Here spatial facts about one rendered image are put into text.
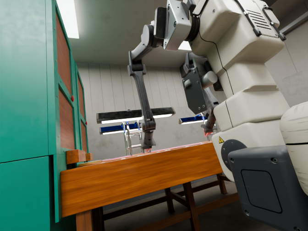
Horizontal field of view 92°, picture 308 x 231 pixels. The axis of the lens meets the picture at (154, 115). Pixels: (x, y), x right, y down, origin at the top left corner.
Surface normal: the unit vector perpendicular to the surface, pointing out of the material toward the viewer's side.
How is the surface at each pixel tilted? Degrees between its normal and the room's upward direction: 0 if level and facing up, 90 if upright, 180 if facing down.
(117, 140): 90
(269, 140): 82
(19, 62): 90
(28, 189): 90
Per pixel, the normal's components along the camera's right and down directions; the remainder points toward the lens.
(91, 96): 0.35, -0.26
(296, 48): -0.92, 0.08
